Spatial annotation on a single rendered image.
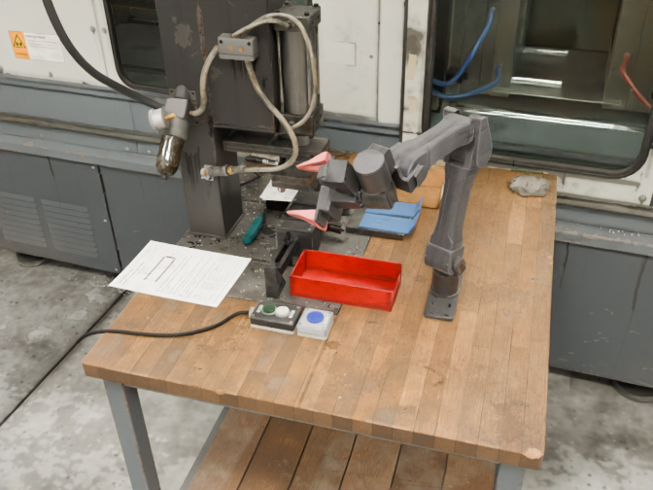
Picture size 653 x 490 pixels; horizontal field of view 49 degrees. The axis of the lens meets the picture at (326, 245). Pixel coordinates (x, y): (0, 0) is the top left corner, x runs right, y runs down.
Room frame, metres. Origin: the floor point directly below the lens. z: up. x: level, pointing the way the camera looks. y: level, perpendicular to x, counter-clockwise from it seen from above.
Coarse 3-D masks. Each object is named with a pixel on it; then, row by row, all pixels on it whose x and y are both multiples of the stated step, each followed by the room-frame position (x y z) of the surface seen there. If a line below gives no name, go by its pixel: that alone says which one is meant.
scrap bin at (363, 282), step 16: (304, 256) 1.48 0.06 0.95; (320, 256) 1.47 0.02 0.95; (336, 256) 1.46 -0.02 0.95; (352, 256) 1.45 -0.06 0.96; (304, 272) 1.46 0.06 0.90; (320, 272) 1.46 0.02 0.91; (336, 272) 1.46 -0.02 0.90; (352, 272) 1.45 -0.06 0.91; (368, 272) 1.44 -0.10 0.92; (384, 272) 1.42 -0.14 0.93; (400, 272) 1.41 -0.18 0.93; (304, 288) 1.36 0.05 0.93; (320, 288) 1.35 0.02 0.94; (336, 288) 1.34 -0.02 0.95; (352, 288) 1.33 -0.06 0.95; (368, 288) 1.32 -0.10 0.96; (384, 288) 1.39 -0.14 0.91; (352, 304) 1.33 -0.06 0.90; (368, 304) 1.32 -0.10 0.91; (384, 304) 1.31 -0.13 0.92
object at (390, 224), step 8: (368, 216) 1.69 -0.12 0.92; (376, 216) 1.69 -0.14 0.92; (384, 216) 1.69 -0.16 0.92; (416, 216) 1.65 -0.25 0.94; (360, 224) 1.65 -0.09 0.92; (368, 224) 1.65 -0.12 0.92; (376, 224) 1.65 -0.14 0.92; (384, 224) 1.65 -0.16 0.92; (392, 224) 1.65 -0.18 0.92; (400, 224) 1.65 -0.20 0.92; (408, 224) 1.65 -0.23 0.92; (400, 232) 1.61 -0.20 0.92; (408, 232) 1.60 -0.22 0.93
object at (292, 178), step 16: (224, 144) 1.65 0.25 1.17; (240, 144) 1.64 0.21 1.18; (256, 144) 1.63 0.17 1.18; (272, 144) 1.64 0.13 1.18; (288, 144) 1.63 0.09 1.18; (304, 144) 1.62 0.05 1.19; (320, 144) 1.62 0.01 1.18; (304, 160) 1.59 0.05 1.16; (272, 176) 1.55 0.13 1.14; (288, 176) 1.54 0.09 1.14; (304, 176) 1.53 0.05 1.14
